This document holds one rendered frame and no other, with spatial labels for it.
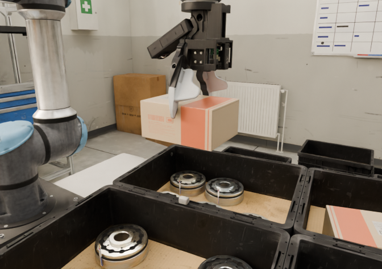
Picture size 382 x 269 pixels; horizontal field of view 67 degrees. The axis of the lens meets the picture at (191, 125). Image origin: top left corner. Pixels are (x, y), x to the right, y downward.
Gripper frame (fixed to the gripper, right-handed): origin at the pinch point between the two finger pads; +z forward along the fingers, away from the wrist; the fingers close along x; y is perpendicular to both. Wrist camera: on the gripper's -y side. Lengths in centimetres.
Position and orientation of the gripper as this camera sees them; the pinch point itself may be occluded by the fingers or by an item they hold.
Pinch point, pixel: (190, 110)
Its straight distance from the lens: 59.1
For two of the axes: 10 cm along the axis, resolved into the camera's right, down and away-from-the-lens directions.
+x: 5.2, -2.3, 8.2
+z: -0.1, 9.6, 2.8
